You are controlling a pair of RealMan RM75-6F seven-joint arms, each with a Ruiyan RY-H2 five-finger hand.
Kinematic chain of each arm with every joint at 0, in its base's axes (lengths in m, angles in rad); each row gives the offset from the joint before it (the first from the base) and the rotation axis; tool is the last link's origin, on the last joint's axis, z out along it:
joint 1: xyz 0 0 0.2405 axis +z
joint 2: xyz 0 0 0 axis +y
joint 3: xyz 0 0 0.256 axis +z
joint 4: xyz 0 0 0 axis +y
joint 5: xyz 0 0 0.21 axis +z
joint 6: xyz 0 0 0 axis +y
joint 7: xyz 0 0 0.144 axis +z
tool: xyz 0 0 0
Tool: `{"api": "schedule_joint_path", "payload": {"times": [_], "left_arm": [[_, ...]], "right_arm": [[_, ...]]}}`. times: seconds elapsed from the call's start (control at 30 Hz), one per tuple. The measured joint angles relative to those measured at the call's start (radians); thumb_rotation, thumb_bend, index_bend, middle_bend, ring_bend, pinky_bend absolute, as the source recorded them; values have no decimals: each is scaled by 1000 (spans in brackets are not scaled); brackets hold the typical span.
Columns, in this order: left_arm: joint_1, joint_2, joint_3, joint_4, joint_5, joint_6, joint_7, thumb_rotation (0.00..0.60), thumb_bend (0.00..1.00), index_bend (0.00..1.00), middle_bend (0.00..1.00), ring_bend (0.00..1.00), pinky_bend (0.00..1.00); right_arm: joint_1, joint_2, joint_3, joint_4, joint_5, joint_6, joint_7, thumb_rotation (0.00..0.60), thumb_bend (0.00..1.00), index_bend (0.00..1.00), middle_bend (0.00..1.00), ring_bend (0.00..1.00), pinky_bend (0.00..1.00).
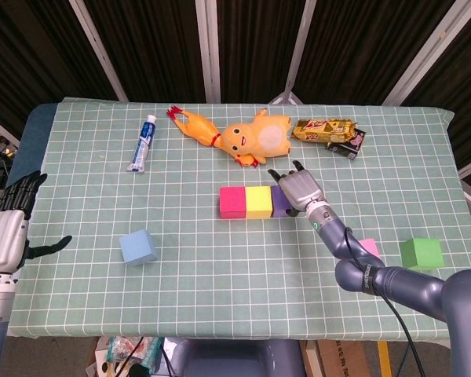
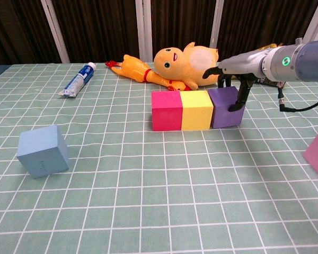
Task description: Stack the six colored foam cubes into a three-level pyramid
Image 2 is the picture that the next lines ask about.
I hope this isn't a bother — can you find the purple foam cube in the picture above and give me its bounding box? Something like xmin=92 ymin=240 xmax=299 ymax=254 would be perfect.
xmin=208 ymin=86 xmax=246 ymax=129

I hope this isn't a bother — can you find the light blue foam cube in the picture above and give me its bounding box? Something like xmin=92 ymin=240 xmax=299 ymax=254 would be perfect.
xmin=16 ymin=124 xmax=69 ymax=179

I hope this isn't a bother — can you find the green checked tablecloth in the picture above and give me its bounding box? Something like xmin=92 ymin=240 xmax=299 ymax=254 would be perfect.
xmin=0 ymin=60 xmax=318 ymax=254

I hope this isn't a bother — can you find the blue white toothpaste tube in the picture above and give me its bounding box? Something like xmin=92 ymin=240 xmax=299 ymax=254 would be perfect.
xmin=58 ymin=62 xmax=96 ymax=99

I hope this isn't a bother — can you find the dark pleated curtain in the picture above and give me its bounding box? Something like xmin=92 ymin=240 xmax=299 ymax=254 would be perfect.
xmin=0 ymin=0 xmax=318 ymax=67

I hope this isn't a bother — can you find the yellow foam cube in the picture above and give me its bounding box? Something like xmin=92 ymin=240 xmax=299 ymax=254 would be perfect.
xmin=180 ymin=90 xmax=214 ymax=131

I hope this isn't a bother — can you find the yellow plush duck toy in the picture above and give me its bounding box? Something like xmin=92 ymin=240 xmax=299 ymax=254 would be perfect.
xmin=153 ymin=41 xmax=221 ymax=90

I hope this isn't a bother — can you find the magenta foam cube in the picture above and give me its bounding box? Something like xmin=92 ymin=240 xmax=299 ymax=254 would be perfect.
xmin=151 ymin=91 xmax=183 ymax=132

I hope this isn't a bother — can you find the orange rubber chicken toy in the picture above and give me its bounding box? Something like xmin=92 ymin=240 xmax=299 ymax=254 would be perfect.
xmin=105 ymin=54 xmax=193 ymax=92

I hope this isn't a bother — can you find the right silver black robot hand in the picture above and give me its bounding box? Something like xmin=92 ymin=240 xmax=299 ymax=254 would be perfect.
xmin=202 ymin=49 xmax=268 ymax=112

